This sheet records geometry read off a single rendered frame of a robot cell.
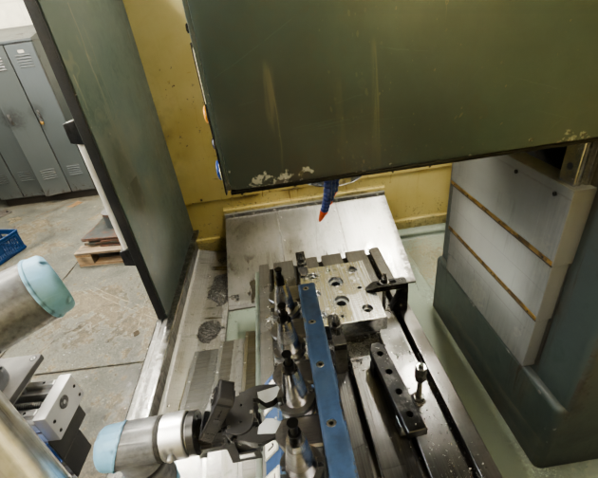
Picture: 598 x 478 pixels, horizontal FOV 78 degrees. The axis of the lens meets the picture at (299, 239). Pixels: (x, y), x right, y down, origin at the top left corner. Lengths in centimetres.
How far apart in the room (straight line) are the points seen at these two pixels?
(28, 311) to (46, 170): 500
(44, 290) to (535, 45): 81
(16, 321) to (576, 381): 112
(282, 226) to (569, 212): 139
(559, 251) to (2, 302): 103
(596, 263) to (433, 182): 138
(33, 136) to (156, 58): 387
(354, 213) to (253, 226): 55
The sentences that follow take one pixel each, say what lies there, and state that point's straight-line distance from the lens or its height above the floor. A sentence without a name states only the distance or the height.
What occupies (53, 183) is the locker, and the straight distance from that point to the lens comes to 575.
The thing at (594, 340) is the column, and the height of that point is 111.
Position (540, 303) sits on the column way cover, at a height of 113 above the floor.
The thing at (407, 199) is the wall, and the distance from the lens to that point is 219.
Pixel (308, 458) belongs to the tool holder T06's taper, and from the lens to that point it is 56.
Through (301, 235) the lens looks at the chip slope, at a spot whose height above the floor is 78.
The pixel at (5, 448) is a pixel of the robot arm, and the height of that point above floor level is 127.
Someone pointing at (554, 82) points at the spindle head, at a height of 164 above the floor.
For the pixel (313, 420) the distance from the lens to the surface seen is 64.
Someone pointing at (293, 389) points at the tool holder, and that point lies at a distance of 62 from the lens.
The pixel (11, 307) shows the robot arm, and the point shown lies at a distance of 74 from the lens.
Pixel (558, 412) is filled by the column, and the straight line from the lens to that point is 117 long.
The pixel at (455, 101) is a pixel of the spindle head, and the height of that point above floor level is 163.
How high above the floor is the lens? 176
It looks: 31 degrees down
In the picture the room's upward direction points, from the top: 8 degrees counter-clockwise
